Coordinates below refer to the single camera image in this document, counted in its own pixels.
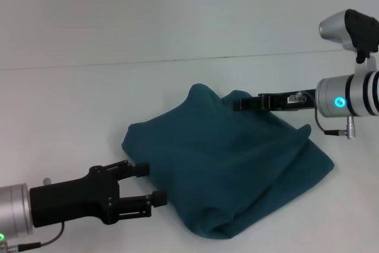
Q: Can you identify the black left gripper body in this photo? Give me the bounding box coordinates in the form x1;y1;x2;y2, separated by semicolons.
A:
29;165;121;228

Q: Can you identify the dark right arm cable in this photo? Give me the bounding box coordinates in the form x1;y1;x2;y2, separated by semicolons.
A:
304;91;349;137

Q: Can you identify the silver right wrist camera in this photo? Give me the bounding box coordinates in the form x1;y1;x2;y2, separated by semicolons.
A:
319;9;379;76

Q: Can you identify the silver elbow plug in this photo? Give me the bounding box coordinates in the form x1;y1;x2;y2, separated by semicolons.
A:
287;92;306;104
0;242;19;253

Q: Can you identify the blue shirt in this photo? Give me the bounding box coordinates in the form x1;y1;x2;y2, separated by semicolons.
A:
121;83;336;241

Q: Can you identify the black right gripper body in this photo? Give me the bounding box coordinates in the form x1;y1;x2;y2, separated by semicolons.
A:
259;88;318;113

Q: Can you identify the silver straight plug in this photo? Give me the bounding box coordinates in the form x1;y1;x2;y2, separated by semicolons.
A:
346;116;356;140

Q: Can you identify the dark left arm cable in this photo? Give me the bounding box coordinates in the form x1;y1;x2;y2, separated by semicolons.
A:
17;222;66;251

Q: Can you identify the dark arm cable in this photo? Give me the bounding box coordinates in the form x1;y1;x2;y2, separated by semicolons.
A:
304;91;349;137
17;222;66;251

